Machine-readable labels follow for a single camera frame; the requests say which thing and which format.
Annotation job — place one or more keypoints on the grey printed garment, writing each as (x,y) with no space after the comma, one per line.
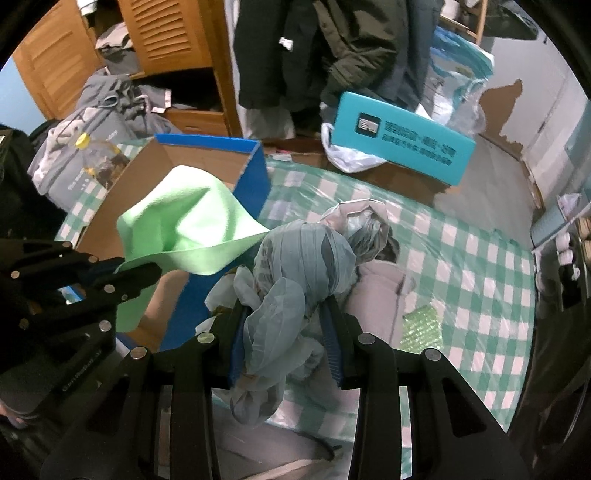
(64,175)

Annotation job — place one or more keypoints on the shoe rack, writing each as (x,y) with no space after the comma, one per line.
(572,267)

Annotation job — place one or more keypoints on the green checkered tablecloth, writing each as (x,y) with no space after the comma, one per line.
(461,258)

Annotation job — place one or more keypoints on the blue clear storage bag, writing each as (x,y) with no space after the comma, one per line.
(457,55)

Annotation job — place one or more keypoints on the dark olive jacket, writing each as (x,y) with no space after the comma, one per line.
(364,46)

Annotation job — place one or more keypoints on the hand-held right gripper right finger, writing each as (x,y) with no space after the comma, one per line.
(332,339)

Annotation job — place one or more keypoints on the light blue bin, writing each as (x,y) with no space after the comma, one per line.
(551,228)

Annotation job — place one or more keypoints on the light grey garment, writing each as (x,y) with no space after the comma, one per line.
(115,46)

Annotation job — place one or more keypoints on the person's left hand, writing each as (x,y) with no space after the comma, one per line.
(14,417)

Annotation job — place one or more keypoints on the clear jar with yellow lid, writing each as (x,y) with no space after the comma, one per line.
(99,161)

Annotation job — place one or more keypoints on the blue-sided cardboard box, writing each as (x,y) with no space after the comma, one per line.
(198,154)

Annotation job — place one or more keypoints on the brown flat cardboard box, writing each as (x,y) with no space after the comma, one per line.
(401,174)

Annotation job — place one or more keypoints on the black jacket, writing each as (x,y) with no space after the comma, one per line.
(268,55)

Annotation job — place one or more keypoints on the wooden chair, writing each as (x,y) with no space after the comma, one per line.
(171,32)

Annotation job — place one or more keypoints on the wooden shelf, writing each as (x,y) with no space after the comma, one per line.
(464,18)

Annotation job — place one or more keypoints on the clear plastic bag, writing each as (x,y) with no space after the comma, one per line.
(464,110)
(355,221)

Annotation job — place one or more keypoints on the teal printed box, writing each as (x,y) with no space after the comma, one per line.
(415,152)

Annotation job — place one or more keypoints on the white plastic bag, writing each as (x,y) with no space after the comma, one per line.
(351,159)

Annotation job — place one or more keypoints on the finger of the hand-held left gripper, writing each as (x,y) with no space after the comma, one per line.
(120,284)
(55,261)

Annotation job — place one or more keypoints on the white hanging garment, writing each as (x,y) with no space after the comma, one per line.
(265,122)

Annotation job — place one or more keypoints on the grey plastic bag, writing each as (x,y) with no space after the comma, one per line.
(295,258)

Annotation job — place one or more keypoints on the dark grey hoodie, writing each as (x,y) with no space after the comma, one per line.
(134,104)

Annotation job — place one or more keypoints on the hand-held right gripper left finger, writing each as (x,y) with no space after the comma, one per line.
(239,344)

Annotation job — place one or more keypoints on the green cloth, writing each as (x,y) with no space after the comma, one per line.
(184,221)

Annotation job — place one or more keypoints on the grey sweatshirt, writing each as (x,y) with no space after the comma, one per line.
(378,286)

